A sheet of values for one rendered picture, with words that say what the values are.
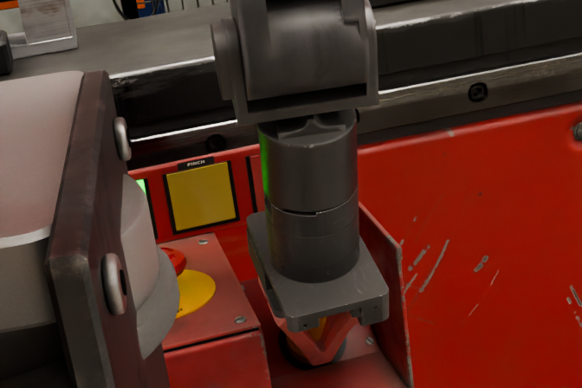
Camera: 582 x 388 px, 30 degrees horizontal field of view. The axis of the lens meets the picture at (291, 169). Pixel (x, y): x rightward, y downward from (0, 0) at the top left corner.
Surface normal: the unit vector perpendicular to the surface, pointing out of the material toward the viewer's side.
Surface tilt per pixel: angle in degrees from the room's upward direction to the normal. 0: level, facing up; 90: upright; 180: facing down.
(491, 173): 90
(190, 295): 0
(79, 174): 0
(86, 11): 90
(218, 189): 90
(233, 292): 0
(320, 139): 17
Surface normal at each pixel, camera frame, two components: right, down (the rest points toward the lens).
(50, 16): 0.22, 0.32
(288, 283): -0.06, -0.79
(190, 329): -0.13, -0.92
